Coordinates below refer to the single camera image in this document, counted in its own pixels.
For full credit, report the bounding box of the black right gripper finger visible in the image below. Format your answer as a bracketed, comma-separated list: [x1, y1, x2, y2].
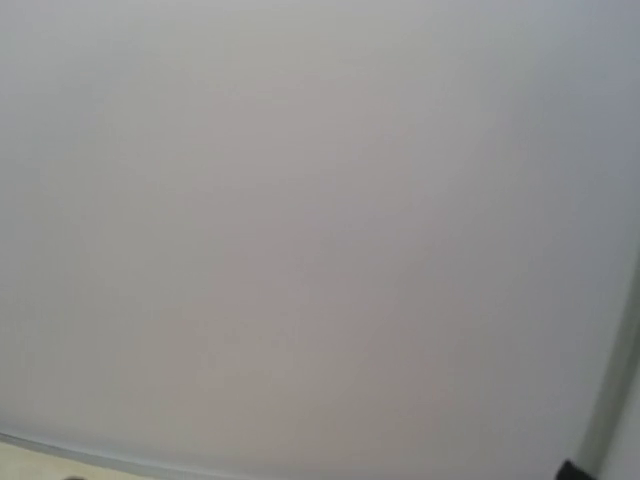
[556, 460, 590, 480]

